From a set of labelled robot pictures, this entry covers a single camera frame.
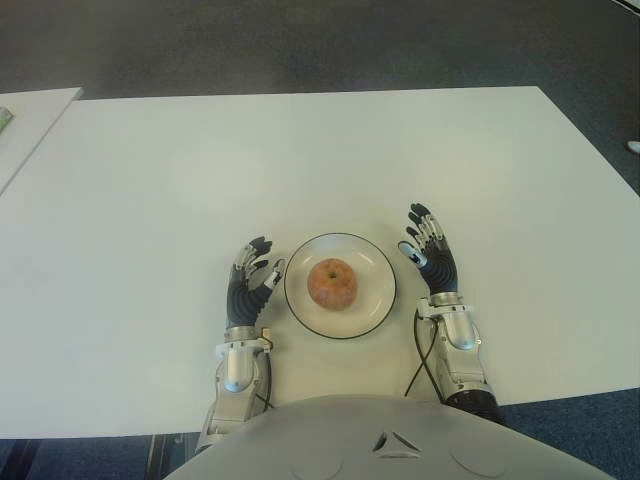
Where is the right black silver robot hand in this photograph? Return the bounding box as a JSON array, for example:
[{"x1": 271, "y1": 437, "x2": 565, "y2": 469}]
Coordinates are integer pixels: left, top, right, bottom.
[{"x1": 397, "y1": 201, "x2": 460, "y2": 297}]

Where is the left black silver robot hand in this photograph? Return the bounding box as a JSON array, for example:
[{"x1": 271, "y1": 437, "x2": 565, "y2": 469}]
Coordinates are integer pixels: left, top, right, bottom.
[{"x1": 225, "y1": 236, "x2": 287, "y2": 331}]

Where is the red apple with blue sticker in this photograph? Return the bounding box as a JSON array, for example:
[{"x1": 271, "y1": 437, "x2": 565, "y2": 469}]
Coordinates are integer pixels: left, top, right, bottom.
[{"x1": 306, "y1": 257, "x2": 359, "y2": 311}]

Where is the white plate with black rim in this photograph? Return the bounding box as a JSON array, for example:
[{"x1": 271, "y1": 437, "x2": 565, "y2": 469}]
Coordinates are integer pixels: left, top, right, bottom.
[{"x1": 283, "y1": 231, "x2": 398, "y2": 342}]

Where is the grey table leg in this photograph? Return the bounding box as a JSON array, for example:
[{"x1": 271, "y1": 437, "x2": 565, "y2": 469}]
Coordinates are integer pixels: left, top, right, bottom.
[{"x1": 149, "y1": 433, "x2": 201, "y2": 480}]

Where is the grey robot torso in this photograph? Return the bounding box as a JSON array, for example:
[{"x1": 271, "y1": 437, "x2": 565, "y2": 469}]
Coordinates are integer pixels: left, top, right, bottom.
[{"x1": 162, "y1": 393, "x2": 621, "y2": 480}]

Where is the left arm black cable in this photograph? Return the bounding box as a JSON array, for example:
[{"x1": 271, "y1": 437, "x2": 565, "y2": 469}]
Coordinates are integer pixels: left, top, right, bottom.
[{"x1": 254, "y1": 339, "x2": 275, "y2": 411}]

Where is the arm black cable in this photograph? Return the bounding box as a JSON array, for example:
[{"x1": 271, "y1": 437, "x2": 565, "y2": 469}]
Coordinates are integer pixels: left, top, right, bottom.
[
  {"x1": 404, "y1": 309, "x2": 441, "y2": 399},
  {"x1": 254, "y1": 339, "x2": 275, "y2": 411}
]

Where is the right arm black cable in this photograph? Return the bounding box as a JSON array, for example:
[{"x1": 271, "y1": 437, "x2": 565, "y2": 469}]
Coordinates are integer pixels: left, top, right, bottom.
[{"x1": 404, "y1": 309, "x2": 441, "y2": 399}]

